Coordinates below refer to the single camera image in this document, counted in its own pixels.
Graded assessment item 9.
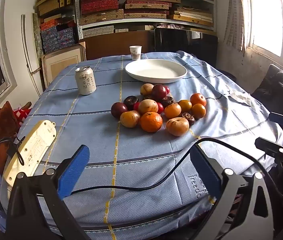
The pale yellow spotted fruit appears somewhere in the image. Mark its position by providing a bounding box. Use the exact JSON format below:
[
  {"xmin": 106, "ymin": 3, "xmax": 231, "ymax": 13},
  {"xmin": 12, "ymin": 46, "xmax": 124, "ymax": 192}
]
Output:
[{"xmin": 140, "ymin": 83, "xmax": 154, "ymax": 95}]

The pink fabric bundle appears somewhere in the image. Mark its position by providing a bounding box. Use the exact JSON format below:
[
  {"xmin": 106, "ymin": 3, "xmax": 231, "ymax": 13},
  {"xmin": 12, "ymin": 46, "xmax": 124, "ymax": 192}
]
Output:
[{"xmin": 154, "ymin": 23, "xmax": 187, "ymax": 29}]

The black flat screen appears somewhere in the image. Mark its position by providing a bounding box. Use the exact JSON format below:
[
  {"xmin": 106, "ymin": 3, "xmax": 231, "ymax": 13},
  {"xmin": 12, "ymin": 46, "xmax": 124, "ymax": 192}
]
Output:
[{"xmin": 154, "ymin": 27, "xmax": 218, "ymax": 68}]

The patterned curtain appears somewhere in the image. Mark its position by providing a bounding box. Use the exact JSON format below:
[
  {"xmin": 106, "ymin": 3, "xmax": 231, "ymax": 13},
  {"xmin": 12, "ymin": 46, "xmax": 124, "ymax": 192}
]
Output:
[{"xmin": 223, "ymin": 0, "xmax": 247, "ymax": 52}]

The large orange mandarin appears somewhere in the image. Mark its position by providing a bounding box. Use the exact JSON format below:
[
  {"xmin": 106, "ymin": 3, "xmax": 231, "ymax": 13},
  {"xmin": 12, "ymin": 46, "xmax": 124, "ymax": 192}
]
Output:
[{"xmin": 140, "ymin": 111, "xmax": 163, "ymax": 133}]

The large tan dimpled fruit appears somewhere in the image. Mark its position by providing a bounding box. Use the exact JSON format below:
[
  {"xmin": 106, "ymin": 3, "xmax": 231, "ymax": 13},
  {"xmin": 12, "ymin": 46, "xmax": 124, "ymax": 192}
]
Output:
[{"xmin": 166, "ymin": 117, "xmax": 190, "ymax": 137}]

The bright window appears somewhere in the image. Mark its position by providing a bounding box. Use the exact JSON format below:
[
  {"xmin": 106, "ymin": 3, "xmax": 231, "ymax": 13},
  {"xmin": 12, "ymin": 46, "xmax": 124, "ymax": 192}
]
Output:
[{"xmin": 244, "ymin": 0, "xmax": 283, "ymax": 68}]

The brown plush toy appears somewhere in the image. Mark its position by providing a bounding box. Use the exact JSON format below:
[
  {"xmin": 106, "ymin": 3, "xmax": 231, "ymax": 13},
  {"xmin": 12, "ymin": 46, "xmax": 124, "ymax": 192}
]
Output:
[{"xmin": 0, "ymin": 101, "xmax": 19, "ymax": 175}]

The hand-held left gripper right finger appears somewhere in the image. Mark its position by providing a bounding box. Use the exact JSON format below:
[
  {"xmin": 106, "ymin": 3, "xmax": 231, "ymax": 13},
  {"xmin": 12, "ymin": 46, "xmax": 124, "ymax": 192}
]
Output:
[{"xmin": 190, "ymin": 144, "xmax": 277, "ymax": 240}]

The orange marked fruit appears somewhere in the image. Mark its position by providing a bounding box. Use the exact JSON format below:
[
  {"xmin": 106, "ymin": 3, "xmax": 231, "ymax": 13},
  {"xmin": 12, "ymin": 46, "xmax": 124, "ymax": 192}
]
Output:
[{"xmin": 164, "ymin": 103, "xmax": 182, "ymax": 119}]

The white oval plate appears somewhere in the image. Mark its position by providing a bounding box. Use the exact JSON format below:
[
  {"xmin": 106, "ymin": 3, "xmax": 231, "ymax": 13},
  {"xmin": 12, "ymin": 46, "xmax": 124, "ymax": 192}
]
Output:
[{"xmin": 125, "ymin": 59, "xmax": 187, "ymax": 84}]

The brown wooden board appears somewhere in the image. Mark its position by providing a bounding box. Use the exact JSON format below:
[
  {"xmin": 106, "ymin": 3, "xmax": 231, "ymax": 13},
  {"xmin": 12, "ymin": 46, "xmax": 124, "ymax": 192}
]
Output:
[{"xmin": 79, "ymin": 31, "xmax": 155, "ymax": 60}]

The green marbled panel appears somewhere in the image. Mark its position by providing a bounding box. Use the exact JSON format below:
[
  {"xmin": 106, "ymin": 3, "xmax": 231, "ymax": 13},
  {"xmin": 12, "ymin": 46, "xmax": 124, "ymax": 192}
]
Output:
[{"xmin": 33, "ymin": 12, "xmax": 44, "ymax": 55}]

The deep orange tangerine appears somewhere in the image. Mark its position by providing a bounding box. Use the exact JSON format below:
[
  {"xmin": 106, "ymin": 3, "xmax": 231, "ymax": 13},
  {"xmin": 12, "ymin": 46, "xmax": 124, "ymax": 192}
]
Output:
[{"xmin": 190, "ymin": 93, "xmax": 207, "ymax": 107}]

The red white checked cloth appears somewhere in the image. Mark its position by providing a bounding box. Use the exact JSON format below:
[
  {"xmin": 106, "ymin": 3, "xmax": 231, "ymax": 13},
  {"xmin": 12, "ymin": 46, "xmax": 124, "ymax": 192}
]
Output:
[{"xmin": 13, "ymin": 107, "xmax": 32, "ymax": 123}]

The yellow orange kumquat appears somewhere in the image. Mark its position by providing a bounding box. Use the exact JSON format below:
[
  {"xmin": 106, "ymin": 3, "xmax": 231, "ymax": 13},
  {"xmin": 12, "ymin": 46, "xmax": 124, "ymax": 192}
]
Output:
[
  {"xmin": 178, "ymin": 100, "xmax": 192, "ymax": 113},
  {"xmin": 191, "ymin": 103, "xmax": 206, "ymax": 119}
]

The dark purple plum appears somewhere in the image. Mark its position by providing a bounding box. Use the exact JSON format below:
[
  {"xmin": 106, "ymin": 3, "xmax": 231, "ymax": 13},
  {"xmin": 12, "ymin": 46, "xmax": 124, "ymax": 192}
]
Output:
[
  {"xmin": 111, "ymin": 102, "xmax": 128, "ymax": 119},
  {"xmin": 152, "ymin": 84, "xmax": 167, "ymax": 99}
]

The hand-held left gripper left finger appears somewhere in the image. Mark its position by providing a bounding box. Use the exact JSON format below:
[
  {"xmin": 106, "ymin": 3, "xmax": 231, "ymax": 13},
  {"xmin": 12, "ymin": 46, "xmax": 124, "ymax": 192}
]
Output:
[{"xmin": 5, "ymin": 144, "xmax": 90, "ymax": 240}]

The tan round fruit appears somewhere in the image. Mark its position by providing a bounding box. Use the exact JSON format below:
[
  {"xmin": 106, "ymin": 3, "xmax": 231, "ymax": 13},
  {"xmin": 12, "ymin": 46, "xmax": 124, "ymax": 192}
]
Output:
[
  {"xmin": 138, "ymin": 99, "xmax": 159, "ymax": 115},
  {"xmin": 120, "ymin": 110, "xmax": 141, "ymax": 128}
]

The white paper cup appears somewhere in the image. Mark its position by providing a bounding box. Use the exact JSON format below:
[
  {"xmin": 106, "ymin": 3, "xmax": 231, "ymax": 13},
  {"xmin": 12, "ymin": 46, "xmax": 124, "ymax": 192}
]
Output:
[{"xmin": 129, "ymin": 45, "xmax": 142, "ymax": 61}]

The beige framed panel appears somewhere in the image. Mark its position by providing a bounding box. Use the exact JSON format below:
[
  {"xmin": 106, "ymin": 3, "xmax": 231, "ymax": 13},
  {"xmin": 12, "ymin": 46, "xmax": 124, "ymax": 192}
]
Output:
[{"xmin": 41, "ymin": 42, "xmax": 86, "ymax": 89}]

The white drink can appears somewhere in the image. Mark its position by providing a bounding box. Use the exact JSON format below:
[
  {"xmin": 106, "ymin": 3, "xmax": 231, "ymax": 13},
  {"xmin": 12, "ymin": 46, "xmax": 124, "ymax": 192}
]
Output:
[{"xmin": 75, "ymin": 66, "xmax": 97, "ymax": 96}]

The white leaning slat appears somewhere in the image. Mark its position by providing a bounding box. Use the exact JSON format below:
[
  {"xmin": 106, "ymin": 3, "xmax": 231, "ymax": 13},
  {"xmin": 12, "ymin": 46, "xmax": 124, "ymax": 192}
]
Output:
[{"xmin": 21, "ymin": 14, "xmax": 44, "ymax": 93}]

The cream power strip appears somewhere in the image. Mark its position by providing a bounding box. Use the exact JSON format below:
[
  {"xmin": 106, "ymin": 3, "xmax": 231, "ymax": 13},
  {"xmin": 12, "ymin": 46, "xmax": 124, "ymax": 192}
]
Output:
[{"xmin": 3, "ymin": 120, "xmax": 57, "ymax": 188}]

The white metal shelf rack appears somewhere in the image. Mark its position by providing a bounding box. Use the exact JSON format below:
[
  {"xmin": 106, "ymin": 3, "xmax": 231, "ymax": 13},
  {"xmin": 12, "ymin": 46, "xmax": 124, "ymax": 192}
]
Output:
[{"xmin": 75, "ymin": 0, "xmax": 218, "ymax": 40}]

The stack of blue patterned boxes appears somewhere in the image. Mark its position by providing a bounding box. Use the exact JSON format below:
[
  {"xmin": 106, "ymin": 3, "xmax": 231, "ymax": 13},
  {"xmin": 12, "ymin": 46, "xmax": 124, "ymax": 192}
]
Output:
[{"xmin": 40, "ymin": 20, "xmax": 77, "ymax": 54}]

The crumpled white paper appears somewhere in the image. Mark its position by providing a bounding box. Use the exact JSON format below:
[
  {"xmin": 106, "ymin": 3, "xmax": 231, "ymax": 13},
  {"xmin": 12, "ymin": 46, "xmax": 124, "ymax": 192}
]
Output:
[{"xmin": 228, "ymin": 90, "xmax": 253, "ymax": 105}]

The pile of flat woven boxes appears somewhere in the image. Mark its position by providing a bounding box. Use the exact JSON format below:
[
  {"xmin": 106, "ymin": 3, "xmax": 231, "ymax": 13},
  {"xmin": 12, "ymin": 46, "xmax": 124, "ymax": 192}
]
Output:
[{"xmin": 79, "ymin": 0, "xmax": 214, "ymax": 38}]

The stack of tan wooden boxes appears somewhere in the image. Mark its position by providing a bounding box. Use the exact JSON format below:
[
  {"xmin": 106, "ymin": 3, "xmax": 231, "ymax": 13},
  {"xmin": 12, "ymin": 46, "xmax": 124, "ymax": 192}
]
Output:
[{"xmin": 35, "ymin": 0, "xmax": 75, "ymax": 23}]

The black chair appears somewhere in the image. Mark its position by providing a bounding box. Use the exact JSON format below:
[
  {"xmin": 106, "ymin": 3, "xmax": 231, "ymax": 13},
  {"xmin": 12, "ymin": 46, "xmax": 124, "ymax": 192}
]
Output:
[{"xmin": 251, "ymin": 64, "xmax": 283, "ymax": 120}]

